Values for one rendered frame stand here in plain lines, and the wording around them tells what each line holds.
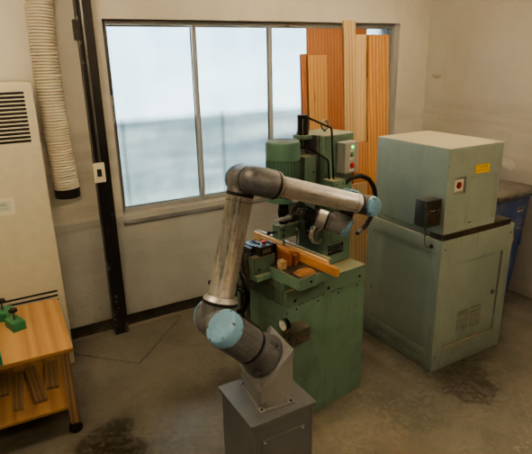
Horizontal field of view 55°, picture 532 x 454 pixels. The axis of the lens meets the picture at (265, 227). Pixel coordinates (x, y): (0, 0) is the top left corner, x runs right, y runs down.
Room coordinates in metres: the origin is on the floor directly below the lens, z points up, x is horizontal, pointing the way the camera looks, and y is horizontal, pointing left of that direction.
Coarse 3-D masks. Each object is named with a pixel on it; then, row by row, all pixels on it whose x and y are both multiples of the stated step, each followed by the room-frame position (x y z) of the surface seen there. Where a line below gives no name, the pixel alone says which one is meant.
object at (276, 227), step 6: (288, 222) 2.59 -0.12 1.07; (294, 222) 2.59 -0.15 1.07; (276, 228) 2.54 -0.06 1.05; (282, 228) 2.52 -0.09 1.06; (288, 228) 2.55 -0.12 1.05; (294, 228) 2.58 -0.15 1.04; (276, 234) 2.54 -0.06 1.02; (282, 234) 2.52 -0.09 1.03; (288, 234) 2.55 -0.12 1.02; (294, 234) 2.58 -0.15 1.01
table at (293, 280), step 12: (252, 240) 2.80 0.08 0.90; (276, 264) 2.43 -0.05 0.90; (300, 264) 2.42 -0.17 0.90; (252, 276) 2.37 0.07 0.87; (264, 276) 2.36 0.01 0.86; (276, 276) 2.36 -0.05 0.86; (288, 276) 2.29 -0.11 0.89; (312, 276) 2.28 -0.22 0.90; (324, 276) 2.33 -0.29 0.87; (300, 288) 2.23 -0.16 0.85
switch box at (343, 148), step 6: (342, 144) 2.62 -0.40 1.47; (348, 144) 2.62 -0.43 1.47; (354, 144) 2.64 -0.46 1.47; (342, 150) 2.62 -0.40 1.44; (348, 150) 2.62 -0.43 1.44; (354, 150) 2.65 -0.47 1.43; (342, 156) 2.62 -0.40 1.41; (348, 156) 2.62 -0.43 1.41; (354, 156) 2.65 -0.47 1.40; (342, 162) 2.62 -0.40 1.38; (348, 162) 2.62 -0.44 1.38; (354, 162) 2.65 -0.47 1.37; (342, 168) 2.62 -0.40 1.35; (348, 168) 2.62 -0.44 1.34; (354, 168) 2.65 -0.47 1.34
